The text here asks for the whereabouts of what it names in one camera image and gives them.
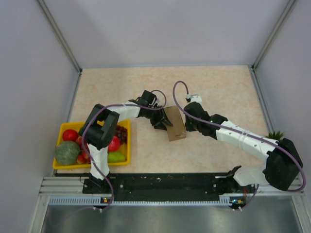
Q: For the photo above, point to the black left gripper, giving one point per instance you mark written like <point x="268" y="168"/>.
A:
<point x="157" y="123"/>

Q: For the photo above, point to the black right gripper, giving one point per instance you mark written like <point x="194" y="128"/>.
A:
<point x="188" y="127"/>

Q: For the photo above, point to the brown cardboard express box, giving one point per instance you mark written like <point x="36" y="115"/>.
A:
<point x="178" y="130"/>

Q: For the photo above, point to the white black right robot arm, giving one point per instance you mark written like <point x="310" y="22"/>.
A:
<point x="280" y="160"/>

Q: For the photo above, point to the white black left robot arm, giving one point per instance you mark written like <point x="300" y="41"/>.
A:
<point x="101" y="124"/>

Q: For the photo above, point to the dark purple grape bunch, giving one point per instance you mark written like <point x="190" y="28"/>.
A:
<point x="122" y="134"/>

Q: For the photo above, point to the yellow plastic fruit bin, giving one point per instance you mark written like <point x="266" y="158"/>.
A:
<point x="125" y="149"/>

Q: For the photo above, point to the red apple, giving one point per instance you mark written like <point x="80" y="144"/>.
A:
<point x="114" y="144"/>
<point x="70" y="135"/>

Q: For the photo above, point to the green pear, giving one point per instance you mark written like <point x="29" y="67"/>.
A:
<point x="115" y="157"/>

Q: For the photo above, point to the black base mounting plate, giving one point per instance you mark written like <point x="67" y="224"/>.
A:
<point x="166" y="186"/>

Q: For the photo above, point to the red strawberry cluster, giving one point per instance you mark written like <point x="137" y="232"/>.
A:
<point x="83" y="157"/>

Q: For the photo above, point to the pineapple with green crown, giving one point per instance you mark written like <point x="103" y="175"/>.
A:
<point x="275" y="135"/>

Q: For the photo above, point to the green striped melon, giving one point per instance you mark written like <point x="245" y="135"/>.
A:
<point x="67" y="152"/>

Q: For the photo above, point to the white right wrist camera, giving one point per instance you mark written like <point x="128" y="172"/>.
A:
<point x="193" y="98"/>

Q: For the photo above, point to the grey slotted cable duct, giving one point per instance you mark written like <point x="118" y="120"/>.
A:
<point x="79" y="200"/>

